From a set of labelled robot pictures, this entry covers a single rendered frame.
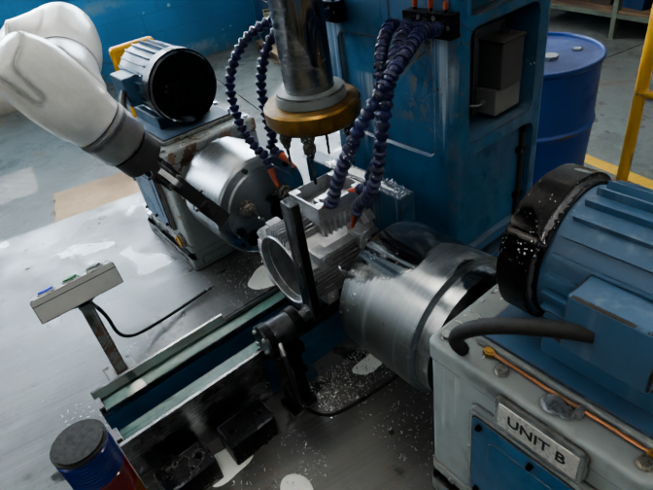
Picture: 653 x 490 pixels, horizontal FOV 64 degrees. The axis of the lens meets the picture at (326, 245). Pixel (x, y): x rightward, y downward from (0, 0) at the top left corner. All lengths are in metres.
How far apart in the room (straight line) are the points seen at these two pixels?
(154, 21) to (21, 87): 5.85
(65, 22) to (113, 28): 5.63
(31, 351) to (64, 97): 0.86
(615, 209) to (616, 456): 0.25
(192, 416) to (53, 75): 0.62
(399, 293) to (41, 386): 0.91
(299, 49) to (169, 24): 5.79
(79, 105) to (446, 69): 0.59
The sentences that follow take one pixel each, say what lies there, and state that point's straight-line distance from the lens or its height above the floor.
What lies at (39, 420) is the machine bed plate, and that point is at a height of 0.80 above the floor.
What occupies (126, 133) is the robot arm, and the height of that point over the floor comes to 1.39.
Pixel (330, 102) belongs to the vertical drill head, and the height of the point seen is 1.34.
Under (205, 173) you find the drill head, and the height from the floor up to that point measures 1.13.
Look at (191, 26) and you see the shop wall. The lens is 6.74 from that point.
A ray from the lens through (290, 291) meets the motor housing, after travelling 1.15.
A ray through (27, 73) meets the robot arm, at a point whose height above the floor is 1.51.
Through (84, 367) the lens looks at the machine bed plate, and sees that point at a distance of 1.40.
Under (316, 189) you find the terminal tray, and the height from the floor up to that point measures 1.12.
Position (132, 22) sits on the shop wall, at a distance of 6.60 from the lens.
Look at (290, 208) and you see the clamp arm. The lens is 0.83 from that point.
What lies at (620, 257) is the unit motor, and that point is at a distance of 0.57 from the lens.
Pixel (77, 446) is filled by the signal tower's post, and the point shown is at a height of 1.22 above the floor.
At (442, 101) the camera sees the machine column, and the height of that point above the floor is 1.30.
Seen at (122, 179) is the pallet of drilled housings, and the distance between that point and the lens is 3.83.
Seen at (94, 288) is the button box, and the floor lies 1.05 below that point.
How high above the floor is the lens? 1.68
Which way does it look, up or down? 36 degrees down
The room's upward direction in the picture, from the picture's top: 10 degrees counter-clockwise
